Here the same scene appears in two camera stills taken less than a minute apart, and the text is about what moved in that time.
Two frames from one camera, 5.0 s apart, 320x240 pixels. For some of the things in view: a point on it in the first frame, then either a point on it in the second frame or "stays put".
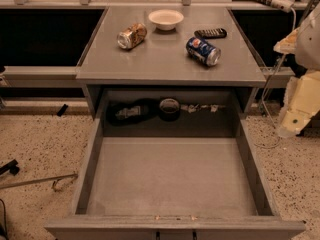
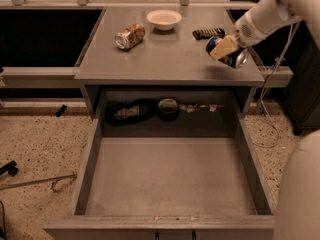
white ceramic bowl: x=165 y=19 stays put
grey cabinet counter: x=179 y=48 stays put
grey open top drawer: x=174 y=188 stays put
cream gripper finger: x=301 y=103 → x=256 y=23
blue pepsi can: x=203 y=51 → x=236 y=59
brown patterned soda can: x=132 y=36 stays put
